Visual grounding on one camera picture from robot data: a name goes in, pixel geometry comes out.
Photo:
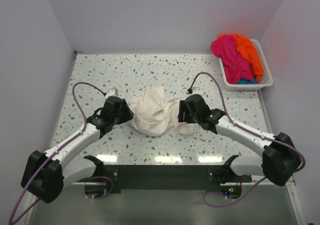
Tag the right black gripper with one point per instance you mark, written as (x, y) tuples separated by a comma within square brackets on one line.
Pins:
[(184, 108)]

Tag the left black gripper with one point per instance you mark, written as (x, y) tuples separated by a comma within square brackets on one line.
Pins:
[(127, 113)]

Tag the white t shirt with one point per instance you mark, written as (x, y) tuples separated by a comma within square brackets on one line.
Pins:
[(154, 114)]

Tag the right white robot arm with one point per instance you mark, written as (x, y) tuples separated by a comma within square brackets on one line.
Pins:
[(278, 159)]

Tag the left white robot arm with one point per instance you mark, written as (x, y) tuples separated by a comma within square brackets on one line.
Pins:
[(47, 173)]

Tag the blue t shirt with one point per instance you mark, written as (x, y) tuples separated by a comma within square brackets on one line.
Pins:
[(243, 81)]

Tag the pink t shirt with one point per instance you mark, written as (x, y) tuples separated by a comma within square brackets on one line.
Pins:
[(234, 65)]

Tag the white plastic basket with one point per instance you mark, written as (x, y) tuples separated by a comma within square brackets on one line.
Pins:
[(265, 81)]

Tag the orange t shirt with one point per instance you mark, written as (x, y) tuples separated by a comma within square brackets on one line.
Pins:
[(248, 51)]

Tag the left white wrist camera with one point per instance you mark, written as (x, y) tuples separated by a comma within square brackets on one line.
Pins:
[(113, 92)]

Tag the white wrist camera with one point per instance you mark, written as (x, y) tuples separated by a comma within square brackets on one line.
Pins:
[(195, 91), (113, 92)]

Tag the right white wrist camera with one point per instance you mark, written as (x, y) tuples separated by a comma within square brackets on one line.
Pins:
[(195, 91)]

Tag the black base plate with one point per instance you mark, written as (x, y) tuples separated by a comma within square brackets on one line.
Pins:
[(207, 178)]

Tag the aluminium rail frame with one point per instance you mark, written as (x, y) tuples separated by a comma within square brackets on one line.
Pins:
[(291, 185)]

